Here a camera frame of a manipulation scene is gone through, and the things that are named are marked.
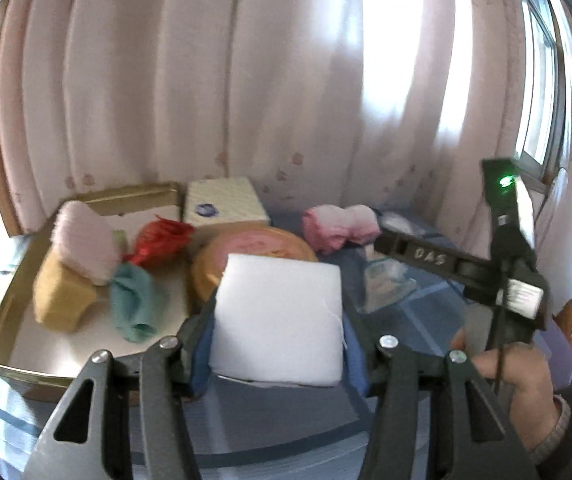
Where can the pink white rolled socks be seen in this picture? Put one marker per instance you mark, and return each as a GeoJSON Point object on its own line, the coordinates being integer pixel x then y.
{"type": "Point", "coordinates": [327, 228]}

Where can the pale yellow tissue box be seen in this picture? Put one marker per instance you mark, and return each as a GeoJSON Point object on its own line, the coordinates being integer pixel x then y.
{"type": "Point", "coordinates": [211, 203]}

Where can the pink fuzzy cloth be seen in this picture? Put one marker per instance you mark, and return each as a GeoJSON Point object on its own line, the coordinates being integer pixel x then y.
{"type": "Point", "coordinates": [84, 242]}

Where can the window frame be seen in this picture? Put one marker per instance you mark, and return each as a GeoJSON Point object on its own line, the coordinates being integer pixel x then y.
{"type": "Point", "coordinates": [544, 141]}

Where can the teal cloth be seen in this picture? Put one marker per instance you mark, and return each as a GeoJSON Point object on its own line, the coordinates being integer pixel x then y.
{"type": "Point", "coordinates": [137, 303]}

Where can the pink floral curtain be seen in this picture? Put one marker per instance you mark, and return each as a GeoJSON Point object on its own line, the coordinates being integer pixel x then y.
{"type": "Point", "coordinates": [375, 102]}

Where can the person right hand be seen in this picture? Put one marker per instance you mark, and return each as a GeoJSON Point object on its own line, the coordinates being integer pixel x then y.
{"type": "Point", "coordinates": [539, 416]}

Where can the round gold pink tin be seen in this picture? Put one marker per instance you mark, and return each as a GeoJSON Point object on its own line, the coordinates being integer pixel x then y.
{"type": "Point", "coordinates": [210, 261]}

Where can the dark sleeve forearm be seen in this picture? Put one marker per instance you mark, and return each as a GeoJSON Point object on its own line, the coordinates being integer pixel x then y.
{"type": "Point", "coordinates": [566, 439]}

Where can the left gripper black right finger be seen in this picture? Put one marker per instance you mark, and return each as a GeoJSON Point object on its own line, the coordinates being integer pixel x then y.
{"type": "Point", "coordinates": [470, 434]}

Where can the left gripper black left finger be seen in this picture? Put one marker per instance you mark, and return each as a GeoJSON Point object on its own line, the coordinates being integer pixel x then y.
{"type": "Point", "coordinates": [88, 435]}

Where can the gold metal tray box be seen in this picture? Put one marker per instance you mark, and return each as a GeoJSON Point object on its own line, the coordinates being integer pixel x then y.
{"type": "Point", "coordinates": [39, 363]}

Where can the white foam block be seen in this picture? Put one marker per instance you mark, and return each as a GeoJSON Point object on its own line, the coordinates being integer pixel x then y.
{"type": "Point", "coordinates": [278, 322]}

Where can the clear plastic item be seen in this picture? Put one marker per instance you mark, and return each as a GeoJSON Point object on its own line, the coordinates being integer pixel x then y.
{"type": "Point", "coordinates": [394, 222]}

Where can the red gold drawstring pouch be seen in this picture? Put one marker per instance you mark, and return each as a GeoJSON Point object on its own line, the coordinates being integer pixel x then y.
{"type": "Point", "coordinates": [159, 242]}

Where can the teal white wipes packet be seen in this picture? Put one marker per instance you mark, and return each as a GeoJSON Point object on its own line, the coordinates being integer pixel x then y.
{"type": "Point", "coordinates": [386, 283]}

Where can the yellow sponge cloth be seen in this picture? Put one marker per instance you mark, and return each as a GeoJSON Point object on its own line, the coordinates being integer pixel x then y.
{"type": "Point", "coordinates": [60, 295]}

